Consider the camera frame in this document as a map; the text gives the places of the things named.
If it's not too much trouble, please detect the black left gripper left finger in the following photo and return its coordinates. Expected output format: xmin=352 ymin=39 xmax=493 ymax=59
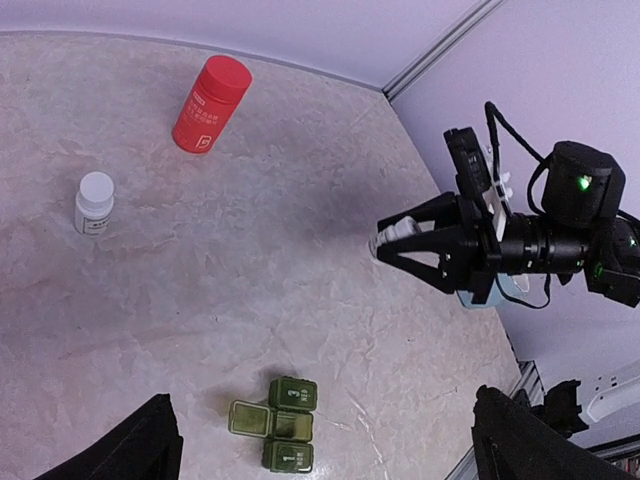
xmin=40 ymin=394 xmax=184 ymax=480

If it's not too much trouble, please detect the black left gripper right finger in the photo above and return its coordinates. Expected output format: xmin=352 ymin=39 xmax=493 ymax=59
xmin=472 ymin=386 xmax=611 ymax=479

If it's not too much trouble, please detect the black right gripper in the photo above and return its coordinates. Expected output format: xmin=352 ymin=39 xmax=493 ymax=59
xmin=378 ymin=193 xmax=591 ymax=306

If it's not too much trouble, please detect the green pill organizer box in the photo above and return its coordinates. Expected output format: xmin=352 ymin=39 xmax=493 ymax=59
xmin=228 ymin=376 xmax=318 ymax=474

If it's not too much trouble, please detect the small white pill bottle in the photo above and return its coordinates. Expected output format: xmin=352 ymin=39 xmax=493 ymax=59
xmin=74 ymin=171 xmax=115 ymax=237

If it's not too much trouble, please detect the light blue mug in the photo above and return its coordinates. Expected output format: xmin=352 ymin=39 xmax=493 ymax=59
xmin=456 ymin=273 xmax=530 ymax=309

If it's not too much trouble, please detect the red cylindrical can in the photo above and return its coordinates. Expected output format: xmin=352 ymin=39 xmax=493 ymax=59
xmin=172 ymin=55 xmax=253 ymax=154

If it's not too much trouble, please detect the right aluminium frame post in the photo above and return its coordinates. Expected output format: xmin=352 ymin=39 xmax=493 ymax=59
xmin=382 ymin=0 xmax=505 ymax=103

